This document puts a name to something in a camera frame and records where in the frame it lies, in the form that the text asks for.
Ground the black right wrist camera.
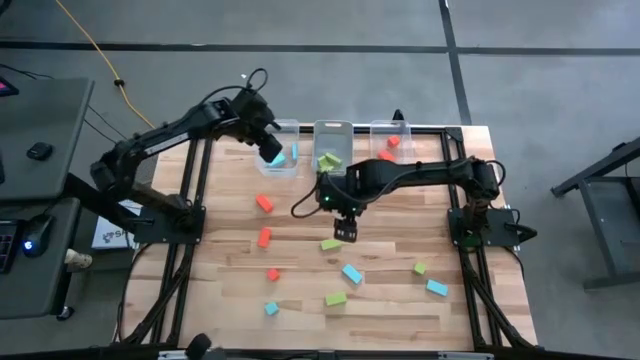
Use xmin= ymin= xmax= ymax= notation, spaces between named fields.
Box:
xmin=317 ymin=185 xmax=351 ymax=211

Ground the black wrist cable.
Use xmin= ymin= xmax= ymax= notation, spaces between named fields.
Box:
xmin=199 ymin=68 xmax=270 ymax=109
xmin=291 ymin=177 xmax=324 ymax=220

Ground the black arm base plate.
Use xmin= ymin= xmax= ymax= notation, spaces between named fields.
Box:
xmin=447 ymin=207 xmax=521 ymax=247
xmin=132 ymin=204 xmax=206 ymax=245

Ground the black crossbar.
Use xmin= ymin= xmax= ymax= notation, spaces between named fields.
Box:
xmin=0 ymin=342 xmax=640 ymax=360

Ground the black keyboard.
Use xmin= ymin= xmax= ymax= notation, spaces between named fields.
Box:
xmin=0 ymin=219 xmax=20 ymax=275

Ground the black aluminium table frame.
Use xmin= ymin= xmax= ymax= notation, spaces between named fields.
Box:
xmin=112 ymin=112 xmax=539 ymax=351

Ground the grey plastic bin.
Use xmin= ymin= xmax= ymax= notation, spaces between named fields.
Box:
xmin=310 ymin=119 xmax=355 ymax=176

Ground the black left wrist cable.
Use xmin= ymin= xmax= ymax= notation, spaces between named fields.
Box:
xmin=199 ymin=68 xmax=270 ymax=109

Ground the yellow extension cable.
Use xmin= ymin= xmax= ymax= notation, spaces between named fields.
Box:
xmin=53 ymin=0 xmax=157 ymax=130

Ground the dark grey desk top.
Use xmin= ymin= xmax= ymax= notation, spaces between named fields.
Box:
xmin=0 ymin=197 xmax=82 ymax=321
xmin=0 ymin=77 xmax=95 ymax=201

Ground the clear plastic bin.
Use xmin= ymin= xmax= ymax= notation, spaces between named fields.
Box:
xmin=255 ymin=118 xmax=301 ymax=179
xmin=369 ymin=119 xmax=415 ymax=166

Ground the thin black floor cable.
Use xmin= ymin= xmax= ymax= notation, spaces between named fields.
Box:
xmin=0 ymin=63 xmax=55 ymax=81
xmin=82 ymin=104 xmax=131 ymax=146

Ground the white printed booklet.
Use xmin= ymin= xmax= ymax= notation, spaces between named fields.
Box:
xmin=90 ymin=199 xmax=139 ymax=250

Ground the black desk leg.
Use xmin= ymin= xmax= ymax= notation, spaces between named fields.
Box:
xmin=63 ymin=172 xmax=151 ymax=234

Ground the black device with pink light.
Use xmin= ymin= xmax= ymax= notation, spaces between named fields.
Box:
xmin=0 ymin=75 xmax=20 ymax=99

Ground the silver metal bracket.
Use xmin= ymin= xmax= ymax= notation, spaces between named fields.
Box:
xmin=158 ymin=350 xmax=216 ymax=360
xmin=438 ymin=351 xmax=495 ymax=360

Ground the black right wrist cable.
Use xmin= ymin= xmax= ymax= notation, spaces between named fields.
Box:
xmin=291 ymin=177 xmax=324 ymax=220

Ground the black computer mouse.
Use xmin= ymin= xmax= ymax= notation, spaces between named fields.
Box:
xmin=19 ymin=213 xmax=55 ymax=259

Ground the black teleoperation handle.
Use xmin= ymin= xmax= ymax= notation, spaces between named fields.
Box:
xmin=184 ymin=332 xmax=229 ymax=360

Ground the small black puck device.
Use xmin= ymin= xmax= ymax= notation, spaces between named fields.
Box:
xmin=25 ymin=141 xmax=55 ymax=162

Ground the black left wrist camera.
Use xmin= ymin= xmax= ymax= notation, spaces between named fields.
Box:
xmin=234 ymin=89 xmax=275 ymax=132

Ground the black side table frame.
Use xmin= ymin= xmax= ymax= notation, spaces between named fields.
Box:
xmin=551 ymin=135 xmax=640 ymax=291

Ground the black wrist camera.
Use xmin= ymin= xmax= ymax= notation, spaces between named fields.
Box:
xmin=234 ymin=89 xmax=275 ymax=132
xmin=317 ymin=185 xmax=351 ymax=211

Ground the beige crumpled object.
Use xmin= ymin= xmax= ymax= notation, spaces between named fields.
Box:
xmin=63 ymin=248 xmax=94 ymax=270

